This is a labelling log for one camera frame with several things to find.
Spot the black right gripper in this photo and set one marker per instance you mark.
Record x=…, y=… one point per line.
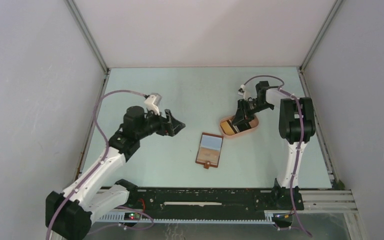
x=243, y=114

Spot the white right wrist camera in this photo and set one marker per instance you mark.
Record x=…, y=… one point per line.
x=242, y=92

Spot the aluminium frame rail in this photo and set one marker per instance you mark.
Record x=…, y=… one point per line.
x=259, y=199

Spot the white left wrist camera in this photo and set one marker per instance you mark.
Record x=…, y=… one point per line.
x=152, y=103

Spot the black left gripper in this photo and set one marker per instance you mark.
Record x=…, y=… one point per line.
x=166, y=128

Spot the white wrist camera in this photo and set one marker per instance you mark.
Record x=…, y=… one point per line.
x=152, y=103
x=242, y=92

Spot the white cable duct strip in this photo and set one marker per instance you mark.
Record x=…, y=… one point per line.
x=125, y=217

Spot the pink plastic tray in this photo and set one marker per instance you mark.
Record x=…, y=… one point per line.
x=236, y=135

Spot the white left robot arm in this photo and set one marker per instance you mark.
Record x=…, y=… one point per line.
x=72, y=212

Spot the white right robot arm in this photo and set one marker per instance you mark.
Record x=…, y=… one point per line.
x=296, y=124

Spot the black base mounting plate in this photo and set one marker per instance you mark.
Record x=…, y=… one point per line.
x=217, y=212

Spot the brown leather card holder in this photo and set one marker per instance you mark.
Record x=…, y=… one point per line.
x=209, y=150

